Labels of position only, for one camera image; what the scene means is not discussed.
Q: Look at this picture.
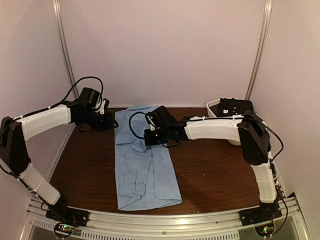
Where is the black folded shirt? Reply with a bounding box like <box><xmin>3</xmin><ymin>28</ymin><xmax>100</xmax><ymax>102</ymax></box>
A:
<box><xmin>213</xmin><ymin>98</ymin><xmax>254</xmax><ymax>117</ymax></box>

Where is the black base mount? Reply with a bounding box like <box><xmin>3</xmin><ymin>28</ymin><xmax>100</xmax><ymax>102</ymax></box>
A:
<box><xmin>239</xmin><ymin>205</ymin><xmax>282</xmax><ymax>226</ymax></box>
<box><xmin>45</xmin><ymin>207</ymin><xmax>90</xmax><ymax>227</ymax></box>

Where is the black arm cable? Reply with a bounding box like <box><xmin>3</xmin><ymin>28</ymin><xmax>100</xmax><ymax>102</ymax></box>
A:
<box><xmin>47</xmin><ymin>76</ymin><xmax>105</xmax><ymax>111</ymax></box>
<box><xmin>128</xmin><ymin>111</ymin><xmax>153</xmax><ymax>141</ymax></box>

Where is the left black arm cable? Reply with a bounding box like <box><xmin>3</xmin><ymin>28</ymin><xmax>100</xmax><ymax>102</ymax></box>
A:
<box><xmin>47</xmin><ymin>76</ymin><xmax>105</xmax><ymax>111</ymax></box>

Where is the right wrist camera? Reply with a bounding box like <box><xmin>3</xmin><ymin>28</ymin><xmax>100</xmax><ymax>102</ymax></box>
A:
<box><xmin>145</xmin><ymin>113</ymin><xmax>157</xmax><ymax>131</ymax></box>

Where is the light blue long sleeve shirt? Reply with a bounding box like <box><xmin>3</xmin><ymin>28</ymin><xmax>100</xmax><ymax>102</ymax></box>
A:
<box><xmin>114</xmin><ymin>105</ymin><xmax>183</xmax><ymax>211</ymax></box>

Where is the left aluminium frame post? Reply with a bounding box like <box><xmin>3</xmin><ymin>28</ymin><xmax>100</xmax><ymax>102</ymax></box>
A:
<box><xmin>52</xmin><ymin>0</ymin><xmax>76</xmax><ymax>87</ymax></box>

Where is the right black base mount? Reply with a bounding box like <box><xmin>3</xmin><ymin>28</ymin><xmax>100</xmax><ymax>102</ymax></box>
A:
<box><xmin>239</xmin><ymin>205</ymin><xmax>282</xmax><ymax>226</ymax></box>

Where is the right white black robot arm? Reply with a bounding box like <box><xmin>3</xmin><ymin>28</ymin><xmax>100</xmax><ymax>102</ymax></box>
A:
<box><xmin>144</xmin><ymin>106</ymin><xmax>277</xmax><ymax>221</ymax></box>

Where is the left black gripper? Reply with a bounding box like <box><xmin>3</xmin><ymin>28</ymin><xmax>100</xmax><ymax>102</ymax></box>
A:
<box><xmin>78</xmin><ymin>109</ymin><xmax>119</xmax><ymax>133</ymax></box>

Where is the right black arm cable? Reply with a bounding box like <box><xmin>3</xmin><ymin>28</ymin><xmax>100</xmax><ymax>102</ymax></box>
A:
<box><xmin>128</xmin><ymin>111</ymin><xmax>153</xmax><ymax>141</ymax></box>

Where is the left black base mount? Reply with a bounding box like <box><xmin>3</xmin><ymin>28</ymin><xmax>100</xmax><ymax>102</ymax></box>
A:
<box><xmin>45</xmin><ymin>207</ymin><xmax>90</xmax><ymax>227</ymax></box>

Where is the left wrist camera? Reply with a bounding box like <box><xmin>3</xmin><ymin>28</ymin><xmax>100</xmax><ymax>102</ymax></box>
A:
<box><xmin>96</xmin><ymin>98</ymin><xmax>110</xmax><ymax>115</ymax></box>

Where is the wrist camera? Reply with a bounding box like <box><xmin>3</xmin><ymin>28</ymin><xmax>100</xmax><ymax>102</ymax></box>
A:
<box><xmin>145</xmin><ymin>113</ymin><xmax>157</xmax><ymax>131</ymax></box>
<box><xmin>96</xmin><ymin>98</ymin><xmax>110</xmax><ymax>115</ymax></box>

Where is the white plastic basket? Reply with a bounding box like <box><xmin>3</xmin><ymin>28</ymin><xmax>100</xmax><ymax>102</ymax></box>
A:
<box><xmin>206</xmin><ymin>98</ymin><xmax>254</xmax><ymax>146</ymax></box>

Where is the aluminium frame post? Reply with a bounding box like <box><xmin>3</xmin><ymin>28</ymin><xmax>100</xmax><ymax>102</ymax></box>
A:
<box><xmin>245</xmin><ymin>0</ymin><xmax>273</xmax><ymax>100</ymax></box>
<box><xmin>52</xmin><ymin>0</ymin><xmax>76</xmax><ymax>87</ymax></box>

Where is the front aluminium rail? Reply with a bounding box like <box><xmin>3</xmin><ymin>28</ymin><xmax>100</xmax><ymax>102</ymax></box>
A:
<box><xmin>17</xmin><ymin>197</ymin><xmax>311</xmax><ymax>240</ymax></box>

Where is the right aluminium frame post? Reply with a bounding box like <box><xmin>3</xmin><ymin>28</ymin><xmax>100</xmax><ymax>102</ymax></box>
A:
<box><xmin>245</xmin><ymin>0</ymin><xmax>273</xmax><ymax>100</ymax></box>

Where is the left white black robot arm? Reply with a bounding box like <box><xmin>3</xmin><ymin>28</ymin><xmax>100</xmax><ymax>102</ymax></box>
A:
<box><xmin>0</xmin><ymin>87</ymin><xmax>118</xmax><ymax>222</ymax></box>

